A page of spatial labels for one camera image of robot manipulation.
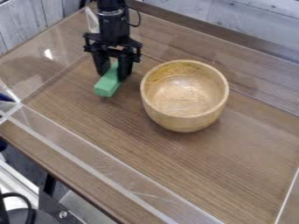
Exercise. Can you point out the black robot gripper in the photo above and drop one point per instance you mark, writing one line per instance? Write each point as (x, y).
(111, 42)

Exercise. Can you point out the green rectangular block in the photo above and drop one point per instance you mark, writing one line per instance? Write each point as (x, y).
(108, 83)

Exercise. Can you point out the clear acrylic tray walls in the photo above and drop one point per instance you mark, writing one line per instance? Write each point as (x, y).
(231, 174)

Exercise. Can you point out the black table leg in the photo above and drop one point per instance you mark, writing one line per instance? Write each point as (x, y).
(49, 184)

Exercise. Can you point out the black base with screw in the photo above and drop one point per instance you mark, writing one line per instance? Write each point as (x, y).
(56, 210)

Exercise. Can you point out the brown wooden bowl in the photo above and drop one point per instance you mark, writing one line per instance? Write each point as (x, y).
(184, 94)

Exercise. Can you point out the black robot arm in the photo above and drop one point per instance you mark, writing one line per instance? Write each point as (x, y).
(114, 4)

